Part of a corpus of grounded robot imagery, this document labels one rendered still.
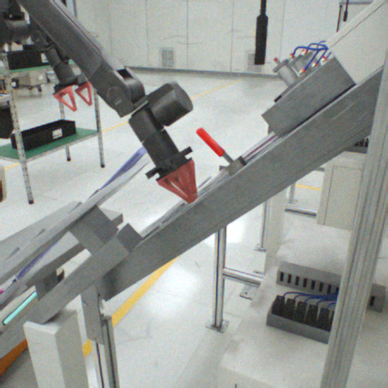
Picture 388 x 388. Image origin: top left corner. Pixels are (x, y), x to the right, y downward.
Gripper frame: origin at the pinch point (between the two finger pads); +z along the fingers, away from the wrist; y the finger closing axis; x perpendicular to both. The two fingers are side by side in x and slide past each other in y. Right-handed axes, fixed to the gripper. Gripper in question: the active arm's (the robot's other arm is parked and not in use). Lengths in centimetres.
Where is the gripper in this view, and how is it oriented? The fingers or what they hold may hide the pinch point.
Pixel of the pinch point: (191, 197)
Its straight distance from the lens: 77.9
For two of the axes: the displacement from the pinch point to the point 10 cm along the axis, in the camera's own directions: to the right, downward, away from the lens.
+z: 5.3, 8.4, 1.0
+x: -7.3, 3.9, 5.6
